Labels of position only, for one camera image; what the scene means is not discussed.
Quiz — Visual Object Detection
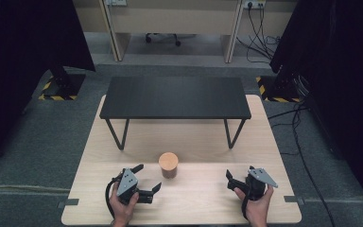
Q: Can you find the white wall socket with plugs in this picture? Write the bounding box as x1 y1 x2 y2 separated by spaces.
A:
242 0 268 10

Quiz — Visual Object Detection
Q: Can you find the person's left hand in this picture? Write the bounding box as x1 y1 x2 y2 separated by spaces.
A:
109 190 140 227

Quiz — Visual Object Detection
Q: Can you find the black stand base striped tape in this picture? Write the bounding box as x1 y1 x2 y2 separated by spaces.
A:
255 67 302 103
37 65 87 102

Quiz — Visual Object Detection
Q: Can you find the grey tape piece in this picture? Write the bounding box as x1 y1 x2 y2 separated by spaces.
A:
57 198 80 209
283 195 305 204

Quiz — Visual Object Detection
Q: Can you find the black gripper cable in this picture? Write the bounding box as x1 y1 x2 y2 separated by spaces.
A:
105 176 123 219
241 188 251 220

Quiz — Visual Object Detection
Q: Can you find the white wall socket strip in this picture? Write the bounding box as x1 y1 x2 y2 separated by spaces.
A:
105 0 129 8

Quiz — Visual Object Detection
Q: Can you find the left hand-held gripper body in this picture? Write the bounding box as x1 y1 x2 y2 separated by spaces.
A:
112 167 140 206

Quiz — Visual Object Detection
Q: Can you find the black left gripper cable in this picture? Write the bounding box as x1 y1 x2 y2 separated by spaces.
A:
105 176 123 219

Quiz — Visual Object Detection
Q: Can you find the office chair wheel base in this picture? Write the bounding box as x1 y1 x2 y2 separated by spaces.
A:
144 32 197 48

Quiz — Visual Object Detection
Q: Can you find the black low shelf table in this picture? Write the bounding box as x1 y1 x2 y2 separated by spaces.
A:
98 76 252 151

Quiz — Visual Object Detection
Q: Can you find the person's right hand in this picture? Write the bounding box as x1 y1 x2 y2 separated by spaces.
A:
233 183 275 227

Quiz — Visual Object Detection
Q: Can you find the black floor cable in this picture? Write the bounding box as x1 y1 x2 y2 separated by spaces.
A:
267 102 338 227

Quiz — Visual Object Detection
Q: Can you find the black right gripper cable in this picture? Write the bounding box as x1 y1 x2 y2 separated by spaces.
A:
241 188 251 220

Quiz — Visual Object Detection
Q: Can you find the bundle of black wall cables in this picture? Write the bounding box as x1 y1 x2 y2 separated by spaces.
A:
235 3 282 64

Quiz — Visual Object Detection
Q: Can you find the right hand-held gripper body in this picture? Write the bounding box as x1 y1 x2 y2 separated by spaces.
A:
245 166 279 201

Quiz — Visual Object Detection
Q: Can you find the black curtain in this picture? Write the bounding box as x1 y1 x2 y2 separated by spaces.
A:
0 0 96 174
268 0 363 218

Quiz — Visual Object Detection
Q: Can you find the beige desk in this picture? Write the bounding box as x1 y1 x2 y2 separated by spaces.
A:
72 0 298 64

